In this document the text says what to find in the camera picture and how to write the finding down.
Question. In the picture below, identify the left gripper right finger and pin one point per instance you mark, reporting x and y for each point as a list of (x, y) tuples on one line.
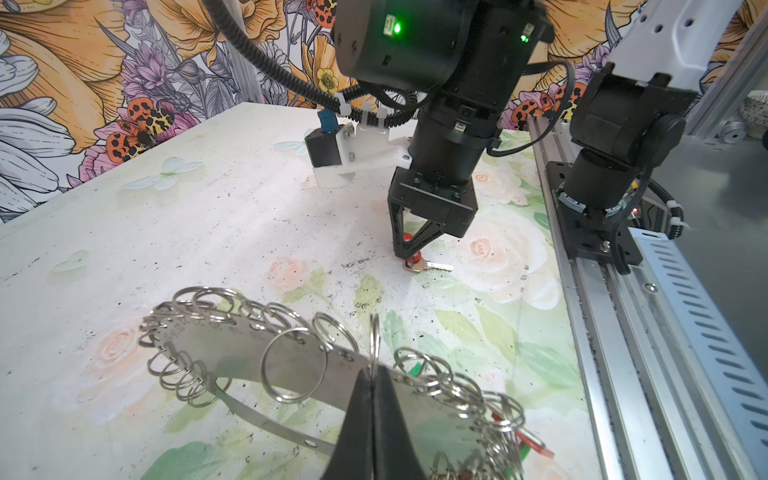
[(394, 457)]

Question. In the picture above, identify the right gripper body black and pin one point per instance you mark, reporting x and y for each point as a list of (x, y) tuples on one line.
[(445, 149)]

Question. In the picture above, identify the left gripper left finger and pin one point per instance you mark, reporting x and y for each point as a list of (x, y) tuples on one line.
[(353, 457)]

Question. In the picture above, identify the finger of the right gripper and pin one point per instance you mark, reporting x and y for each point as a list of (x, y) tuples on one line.
[(427, 233), (400, 243)]

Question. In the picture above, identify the key with red tag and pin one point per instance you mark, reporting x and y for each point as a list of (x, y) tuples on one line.
[(417, 264)]

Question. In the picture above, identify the metal key organizer plate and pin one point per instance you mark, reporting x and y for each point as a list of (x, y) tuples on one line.
[(205, 339)]

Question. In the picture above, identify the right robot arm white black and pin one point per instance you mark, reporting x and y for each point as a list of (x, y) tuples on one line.
[(466, 57)]

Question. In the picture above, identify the green key tag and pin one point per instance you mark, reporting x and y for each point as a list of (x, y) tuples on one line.
[(418, 369)]

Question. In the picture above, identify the red key tag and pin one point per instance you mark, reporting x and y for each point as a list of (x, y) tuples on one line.
[(532, 442)]

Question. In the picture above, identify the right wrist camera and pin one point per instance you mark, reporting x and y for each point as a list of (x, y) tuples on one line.
[(338, 151)]

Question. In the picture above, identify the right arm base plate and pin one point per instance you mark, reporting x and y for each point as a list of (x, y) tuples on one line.
[(588, 200)]

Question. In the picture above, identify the aluminium front rail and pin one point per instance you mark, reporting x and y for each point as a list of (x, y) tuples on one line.
[(654, 412)]

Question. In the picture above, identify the white vented cable duct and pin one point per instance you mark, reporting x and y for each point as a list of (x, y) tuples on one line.
[(736, 381)]

